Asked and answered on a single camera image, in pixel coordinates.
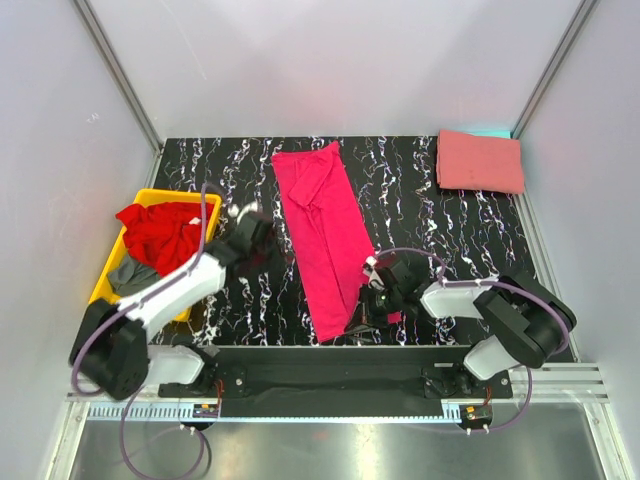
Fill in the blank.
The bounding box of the red t shirt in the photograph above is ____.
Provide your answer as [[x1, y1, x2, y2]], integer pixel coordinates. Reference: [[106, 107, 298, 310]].
[[115, 202, 202, 277]]

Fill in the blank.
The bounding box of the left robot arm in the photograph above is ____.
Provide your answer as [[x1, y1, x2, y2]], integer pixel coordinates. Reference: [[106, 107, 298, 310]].
[[69, 211, 277, 401]]

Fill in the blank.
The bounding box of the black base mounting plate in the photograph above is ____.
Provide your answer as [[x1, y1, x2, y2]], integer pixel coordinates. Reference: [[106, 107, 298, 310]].
[[146, 346, 514, 422]]

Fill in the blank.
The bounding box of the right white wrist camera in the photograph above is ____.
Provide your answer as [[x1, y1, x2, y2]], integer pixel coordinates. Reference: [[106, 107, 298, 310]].
[[363, 256, 384, 291]]

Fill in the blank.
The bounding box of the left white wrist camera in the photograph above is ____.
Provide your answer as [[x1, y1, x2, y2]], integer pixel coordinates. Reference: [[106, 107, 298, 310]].
[[227, 201, 261, 224]]

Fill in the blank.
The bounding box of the grey t shirt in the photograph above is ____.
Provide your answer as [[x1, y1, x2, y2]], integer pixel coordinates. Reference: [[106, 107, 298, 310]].
[[107, 254, 160, 296]]

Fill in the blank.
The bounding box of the right aluminium frame post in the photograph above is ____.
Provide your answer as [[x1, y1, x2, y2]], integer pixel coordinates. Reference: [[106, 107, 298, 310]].
[[511, 0, 599, 140]]

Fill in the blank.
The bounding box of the left aluminium frame post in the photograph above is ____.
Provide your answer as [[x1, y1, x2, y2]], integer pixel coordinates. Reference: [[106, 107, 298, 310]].
[[71, 0, 164, 155]]

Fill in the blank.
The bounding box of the folded salmon pink t shirt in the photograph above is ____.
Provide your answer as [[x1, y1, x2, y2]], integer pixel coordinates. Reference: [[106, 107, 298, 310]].
[[436, 130, 525, 195]]

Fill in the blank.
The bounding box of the aluminium frame post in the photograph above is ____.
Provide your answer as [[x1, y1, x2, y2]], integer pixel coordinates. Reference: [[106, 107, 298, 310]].
[[71, 0, 164, 155], [511, 0, 599, 140]]

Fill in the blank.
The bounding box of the aluminium rail profile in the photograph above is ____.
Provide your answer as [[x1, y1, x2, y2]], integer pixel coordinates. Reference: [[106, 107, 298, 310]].
[[79, 364, 608, 424]]

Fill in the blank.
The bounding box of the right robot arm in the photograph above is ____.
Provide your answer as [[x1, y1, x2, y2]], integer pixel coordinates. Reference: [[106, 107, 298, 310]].
[[344, 257, 577, 397]]

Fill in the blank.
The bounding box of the magenta pink t shirt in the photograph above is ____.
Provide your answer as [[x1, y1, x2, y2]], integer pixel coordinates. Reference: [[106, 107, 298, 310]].
[[272, 142, 374, 342]]

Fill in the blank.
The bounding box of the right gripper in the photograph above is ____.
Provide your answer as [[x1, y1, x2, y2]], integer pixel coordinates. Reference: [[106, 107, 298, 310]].
[[345, 283, 402, 334]]

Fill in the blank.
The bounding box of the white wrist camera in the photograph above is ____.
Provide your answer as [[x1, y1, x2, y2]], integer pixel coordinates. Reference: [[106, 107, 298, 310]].
[[363, 256, 384, 291], [227, 201, 261, 224]]

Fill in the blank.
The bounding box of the folded teal t shirt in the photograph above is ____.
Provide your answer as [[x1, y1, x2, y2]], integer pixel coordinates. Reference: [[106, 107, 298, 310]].
[[466, 127, 512, 139]]

